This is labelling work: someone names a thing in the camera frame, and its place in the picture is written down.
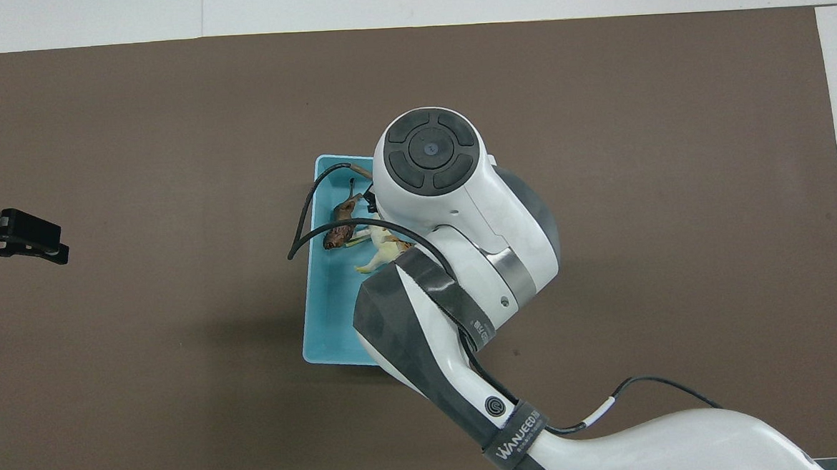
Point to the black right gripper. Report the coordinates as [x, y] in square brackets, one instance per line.
[371, 200]

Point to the light blue storage box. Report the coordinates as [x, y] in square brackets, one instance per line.
[329, 304]

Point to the brown table mat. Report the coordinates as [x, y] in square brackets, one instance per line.
[169, 133]

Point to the cream llama toy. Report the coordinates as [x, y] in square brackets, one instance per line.
[384, 255]

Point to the brown lion toy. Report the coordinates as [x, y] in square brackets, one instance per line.
[339, 232]

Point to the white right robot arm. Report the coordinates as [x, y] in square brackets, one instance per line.
[474, 210]

